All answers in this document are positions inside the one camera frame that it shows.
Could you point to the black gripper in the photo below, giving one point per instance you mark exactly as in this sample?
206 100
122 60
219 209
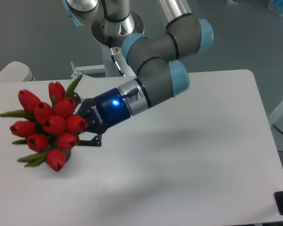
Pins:
101 113

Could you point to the red tulip bouquet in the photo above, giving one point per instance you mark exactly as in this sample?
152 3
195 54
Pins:
50 130

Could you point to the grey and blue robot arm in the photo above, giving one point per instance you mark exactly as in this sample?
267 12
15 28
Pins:
155 63

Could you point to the black ribbed cylindrical vase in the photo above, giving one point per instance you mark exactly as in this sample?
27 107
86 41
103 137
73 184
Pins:
68 154

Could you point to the white rounded side table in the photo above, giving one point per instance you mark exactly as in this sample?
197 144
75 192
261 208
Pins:
16 72

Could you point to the blue plastic bag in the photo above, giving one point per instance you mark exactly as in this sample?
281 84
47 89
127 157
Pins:
276 6

